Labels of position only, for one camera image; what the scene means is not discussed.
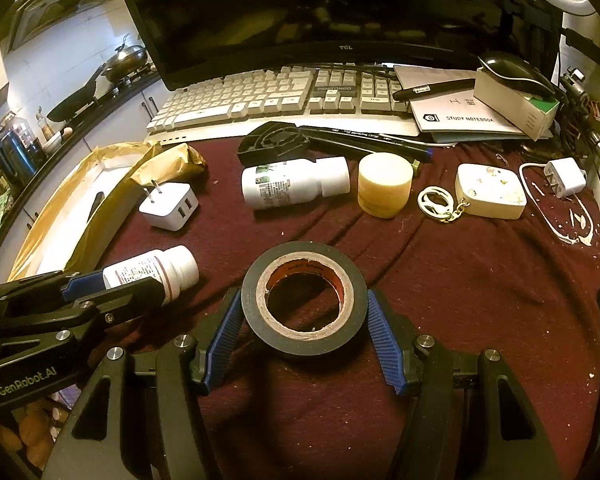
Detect small seasoning bottle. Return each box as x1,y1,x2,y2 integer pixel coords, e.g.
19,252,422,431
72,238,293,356
35,107,53,141

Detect white carton green end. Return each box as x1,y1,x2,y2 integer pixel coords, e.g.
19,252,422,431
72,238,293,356
474,69,561,142

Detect white ring keychain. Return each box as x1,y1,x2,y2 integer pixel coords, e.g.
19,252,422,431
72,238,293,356
417,185,471,223

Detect white plug adapter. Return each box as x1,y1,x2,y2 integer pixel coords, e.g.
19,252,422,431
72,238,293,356
544,157,588,200

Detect black pen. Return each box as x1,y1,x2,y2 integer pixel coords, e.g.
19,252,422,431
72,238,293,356
392,78,478,103

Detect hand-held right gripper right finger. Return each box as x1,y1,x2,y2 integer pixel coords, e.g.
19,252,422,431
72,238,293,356
366,289,563,480

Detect dark thermos jug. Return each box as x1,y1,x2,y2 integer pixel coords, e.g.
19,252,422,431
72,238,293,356
0,127,31,176

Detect black plastic fan housing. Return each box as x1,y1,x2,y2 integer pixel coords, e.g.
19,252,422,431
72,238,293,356
237,121,313,167

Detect white pill bottle red label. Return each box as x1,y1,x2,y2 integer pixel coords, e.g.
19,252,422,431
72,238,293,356
102,245,200,307

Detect white lower kitchen cabinets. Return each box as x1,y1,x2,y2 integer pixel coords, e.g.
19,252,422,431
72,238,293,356
0,77,170,241

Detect white cable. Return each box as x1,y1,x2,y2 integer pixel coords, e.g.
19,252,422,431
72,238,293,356
519,162,593,247

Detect cardboard box with gold tape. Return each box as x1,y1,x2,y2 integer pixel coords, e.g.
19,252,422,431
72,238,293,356
7,141,163,283

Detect black electrical tape roll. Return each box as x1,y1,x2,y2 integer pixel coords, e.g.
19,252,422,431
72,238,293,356
241,241,370,365

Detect black marker white print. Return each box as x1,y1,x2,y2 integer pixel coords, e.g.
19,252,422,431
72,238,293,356
300,125,423,148

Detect white dual-port wall charger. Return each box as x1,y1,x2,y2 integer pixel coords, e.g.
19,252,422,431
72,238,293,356
138,180,199,232

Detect white grey keyboard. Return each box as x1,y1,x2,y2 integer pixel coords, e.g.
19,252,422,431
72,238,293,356
145,64,416,143

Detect black monitor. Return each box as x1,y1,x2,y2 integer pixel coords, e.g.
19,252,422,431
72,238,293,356
109,0,566,92

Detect maroon cloth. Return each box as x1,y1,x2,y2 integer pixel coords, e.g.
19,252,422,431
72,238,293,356
75,137,600,480

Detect steel wok with lid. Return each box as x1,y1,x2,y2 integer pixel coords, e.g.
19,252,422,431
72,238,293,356
102,35,148,83

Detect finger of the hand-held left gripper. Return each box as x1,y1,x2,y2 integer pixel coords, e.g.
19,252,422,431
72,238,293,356
0,270,106,333
55,280,163,342

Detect white notebook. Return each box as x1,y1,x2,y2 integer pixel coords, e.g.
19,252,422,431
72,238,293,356
392,64,531,136

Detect black computer mouse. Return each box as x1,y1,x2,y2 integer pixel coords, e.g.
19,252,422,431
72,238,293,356
477,51,556,98

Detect white bottle green label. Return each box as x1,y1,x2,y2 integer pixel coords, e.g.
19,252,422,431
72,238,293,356
241,156,351,210

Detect range hood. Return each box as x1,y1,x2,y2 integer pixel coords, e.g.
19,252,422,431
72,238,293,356
10,0,121,46

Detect black frying pan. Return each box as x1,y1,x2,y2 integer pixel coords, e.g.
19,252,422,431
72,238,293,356
46,65,106,122

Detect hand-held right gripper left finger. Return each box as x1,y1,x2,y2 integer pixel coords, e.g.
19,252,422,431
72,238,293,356
42,287,243,480

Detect black kitchen countertop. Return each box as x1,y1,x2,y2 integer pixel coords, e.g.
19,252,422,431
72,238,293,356
0,67,161,261

